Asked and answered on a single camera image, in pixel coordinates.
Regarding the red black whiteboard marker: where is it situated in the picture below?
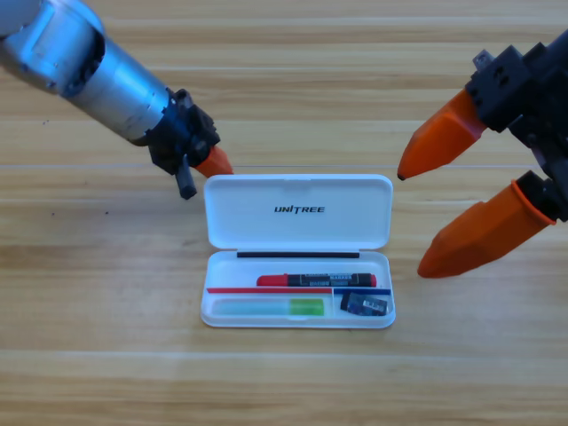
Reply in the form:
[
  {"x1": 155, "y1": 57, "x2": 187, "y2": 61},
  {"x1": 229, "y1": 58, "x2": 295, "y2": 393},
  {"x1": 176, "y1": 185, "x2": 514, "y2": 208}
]
[{"x1": 256, "y1": 272, "x2": 378, "y2": 288}]

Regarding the green and white eraser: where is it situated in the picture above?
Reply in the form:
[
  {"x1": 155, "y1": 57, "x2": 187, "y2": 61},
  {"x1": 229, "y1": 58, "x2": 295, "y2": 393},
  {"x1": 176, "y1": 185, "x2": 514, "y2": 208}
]
[{"x1": 212, "y1": 297, "x2": 325, "y2": 319}]

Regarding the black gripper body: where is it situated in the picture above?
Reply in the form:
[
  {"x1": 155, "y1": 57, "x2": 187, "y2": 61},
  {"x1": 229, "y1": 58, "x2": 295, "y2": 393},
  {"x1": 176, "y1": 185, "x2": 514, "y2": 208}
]
[
  {"x1": 148, "y1": 88, "x2": 222, "y2": 201},
  {"x1": 465, "y1": 28, "x2": 568, "y2": 223}
]

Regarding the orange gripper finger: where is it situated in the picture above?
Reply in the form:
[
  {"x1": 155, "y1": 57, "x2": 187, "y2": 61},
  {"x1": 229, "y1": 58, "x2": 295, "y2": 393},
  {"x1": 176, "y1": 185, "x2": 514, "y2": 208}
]
[
  {"x1": 201, "y1": 146, "x2": 234, "y2": 175},
  {"x1": 396, "y1": 90, "x2": 489, "y2": 182},
  {"x1": 193, "y1": 155, "x2": 230, "y2": 179},
  {"x1": 416, "y1": 180, "x2": 558, "y2": 280}
]

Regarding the white Unitree pencil case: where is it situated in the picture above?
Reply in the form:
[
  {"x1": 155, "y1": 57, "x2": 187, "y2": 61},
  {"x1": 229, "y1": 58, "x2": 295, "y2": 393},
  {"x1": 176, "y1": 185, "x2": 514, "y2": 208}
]
[{"x1": 200, "y1": 173, "x2": 397, "y2": 330}]

